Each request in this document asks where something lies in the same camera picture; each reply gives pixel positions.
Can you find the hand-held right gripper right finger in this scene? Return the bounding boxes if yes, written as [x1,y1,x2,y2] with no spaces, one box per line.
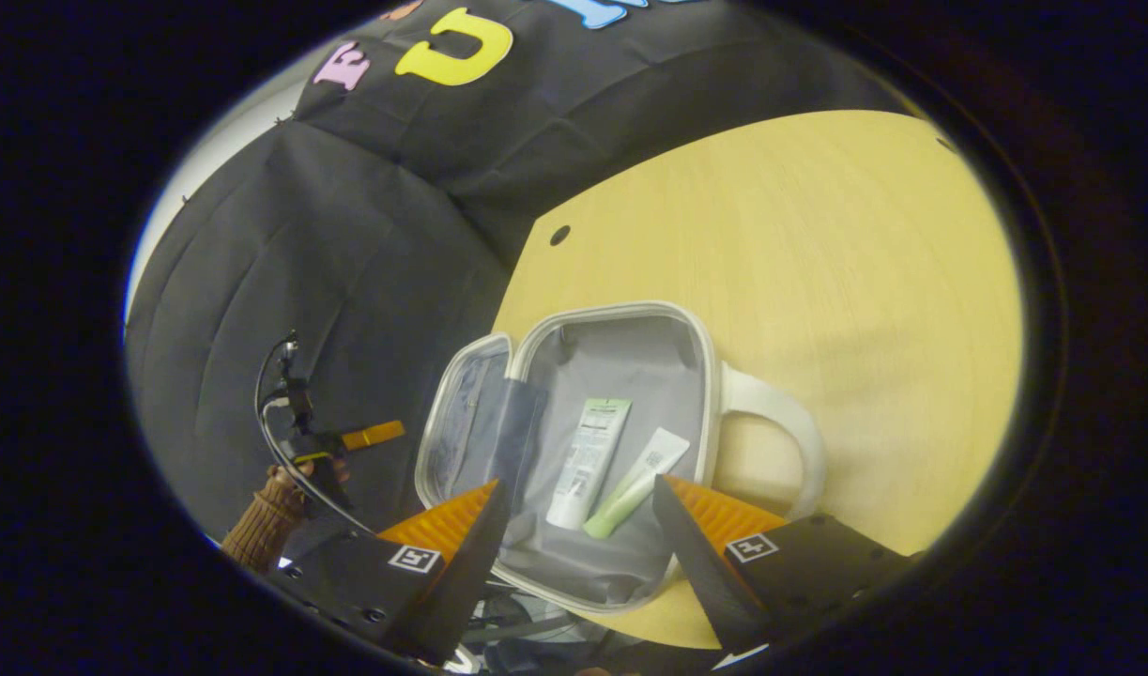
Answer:
[652,474,914,656]

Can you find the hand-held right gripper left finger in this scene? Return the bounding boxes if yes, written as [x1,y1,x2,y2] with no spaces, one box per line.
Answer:
[267,479,512,666]

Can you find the cream tube with green cap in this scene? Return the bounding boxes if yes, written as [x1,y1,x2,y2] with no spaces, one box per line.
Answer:
[583,427,692,540]

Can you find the pale green skincare tube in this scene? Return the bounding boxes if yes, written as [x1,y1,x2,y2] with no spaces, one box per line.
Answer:
[545,397,633,531]

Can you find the white suitcase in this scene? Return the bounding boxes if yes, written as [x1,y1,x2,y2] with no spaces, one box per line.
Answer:
[414,300,828,616]

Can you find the black backdrop cloth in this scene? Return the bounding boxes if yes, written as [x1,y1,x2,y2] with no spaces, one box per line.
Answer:
[123,0,922,545]

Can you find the black cable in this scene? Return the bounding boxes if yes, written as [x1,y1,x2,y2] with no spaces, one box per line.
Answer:
[254,333,379,538]

